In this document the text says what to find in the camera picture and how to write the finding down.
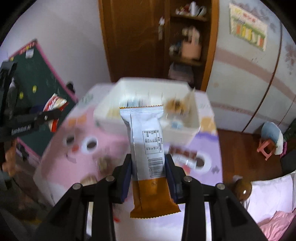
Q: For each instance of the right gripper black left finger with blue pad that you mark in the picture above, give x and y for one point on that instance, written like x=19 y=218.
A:
x=68 y=218

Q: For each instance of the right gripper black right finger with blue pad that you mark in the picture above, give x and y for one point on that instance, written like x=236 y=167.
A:
x=229 y=219

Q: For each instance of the red white snack packet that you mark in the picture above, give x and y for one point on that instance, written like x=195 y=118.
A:
x=55 y=103

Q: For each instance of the white orange snack bar wrapper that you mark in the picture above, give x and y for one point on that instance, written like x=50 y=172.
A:
x=151 y=195

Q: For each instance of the left hand of person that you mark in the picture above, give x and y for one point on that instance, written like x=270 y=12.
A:
x=9 y=166

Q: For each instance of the brown round bedpost knob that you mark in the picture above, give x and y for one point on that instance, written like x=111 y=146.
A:
x=242 y=189

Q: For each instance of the pink bed sheet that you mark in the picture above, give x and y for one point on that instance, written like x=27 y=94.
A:
x=272 y=205

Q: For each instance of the pink plastic stool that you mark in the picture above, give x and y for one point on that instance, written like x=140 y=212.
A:
x=266 y=147

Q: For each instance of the blue white cushion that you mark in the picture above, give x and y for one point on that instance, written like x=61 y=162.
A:
x=271 y=131

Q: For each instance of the white plastic storage bin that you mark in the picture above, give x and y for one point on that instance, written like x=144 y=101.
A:
x=172 y=101

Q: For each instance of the pale wardrobe with floral doors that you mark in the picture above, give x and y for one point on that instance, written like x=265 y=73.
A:
x=247 y=86

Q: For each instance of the brown wooden door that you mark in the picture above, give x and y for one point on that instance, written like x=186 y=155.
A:
x=133 y=38

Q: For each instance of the folded cloth stack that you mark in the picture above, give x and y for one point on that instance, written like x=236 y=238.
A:
x=181 y=72

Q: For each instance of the pink basket on shelf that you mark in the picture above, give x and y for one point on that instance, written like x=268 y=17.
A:
x=191 y=46

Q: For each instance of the wooden corner shelf unit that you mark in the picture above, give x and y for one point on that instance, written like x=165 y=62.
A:
x=204 y=16

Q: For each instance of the green chalkboard pink frame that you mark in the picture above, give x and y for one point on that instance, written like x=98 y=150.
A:
x=36 y=81

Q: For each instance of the colourful paper wall chart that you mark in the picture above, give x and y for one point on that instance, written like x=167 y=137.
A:
x=249 y=24

